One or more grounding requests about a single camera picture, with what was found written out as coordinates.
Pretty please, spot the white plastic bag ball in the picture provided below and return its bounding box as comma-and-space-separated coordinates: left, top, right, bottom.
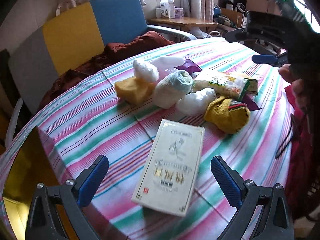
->
133, 59, 159, 83

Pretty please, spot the white foam block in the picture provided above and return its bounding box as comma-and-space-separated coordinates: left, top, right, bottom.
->
150, 56, 184, 70

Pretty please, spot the yellow sock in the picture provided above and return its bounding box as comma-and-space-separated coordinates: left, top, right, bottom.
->
204, 96, 250, 134

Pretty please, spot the blue yellow grey headboard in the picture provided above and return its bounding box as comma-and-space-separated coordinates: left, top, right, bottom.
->
9, 0, 148, 114

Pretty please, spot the green cracker packet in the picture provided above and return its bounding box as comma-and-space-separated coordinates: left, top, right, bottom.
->
192, 70, 249, 101

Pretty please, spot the white product box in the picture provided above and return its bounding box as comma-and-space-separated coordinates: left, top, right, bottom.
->
160, 0, 175, 19

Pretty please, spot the striped bed sheet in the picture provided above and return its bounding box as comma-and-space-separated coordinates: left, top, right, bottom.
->
1, 38, 293, 239

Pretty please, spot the yellow sponge block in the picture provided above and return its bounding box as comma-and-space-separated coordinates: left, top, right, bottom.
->
114, 76, 156, 105

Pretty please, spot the white blue sock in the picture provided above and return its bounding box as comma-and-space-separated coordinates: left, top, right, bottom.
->
152, 70, 193, 109

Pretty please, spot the cream white book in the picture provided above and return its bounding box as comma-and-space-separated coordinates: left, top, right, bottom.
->
131, 119, 205, 217

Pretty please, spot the white chair armrest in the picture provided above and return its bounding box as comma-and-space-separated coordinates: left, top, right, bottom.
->
147, 24, 197, 41

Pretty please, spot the green cream carton box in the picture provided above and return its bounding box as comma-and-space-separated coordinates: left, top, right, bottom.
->
228, 72, 258, 96

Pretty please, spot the dark red blanket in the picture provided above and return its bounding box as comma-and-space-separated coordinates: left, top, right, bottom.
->
37, 31, 175, 112

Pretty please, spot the person's right hand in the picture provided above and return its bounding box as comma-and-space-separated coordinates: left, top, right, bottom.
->
278, 64, 310, 110

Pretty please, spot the wooden side table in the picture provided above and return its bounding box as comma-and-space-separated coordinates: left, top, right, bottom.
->
147, 17, 219, 31

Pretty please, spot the purple snack packet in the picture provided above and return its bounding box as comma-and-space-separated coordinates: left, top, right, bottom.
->
242, 94, 260, 112
176, 59, 202, 75

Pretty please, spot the purple small box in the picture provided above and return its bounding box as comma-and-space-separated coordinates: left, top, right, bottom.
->
175, 7, 184, 18

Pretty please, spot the black cable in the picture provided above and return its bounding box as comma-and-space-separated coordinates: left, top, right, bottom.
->
274, 113, 298, 159

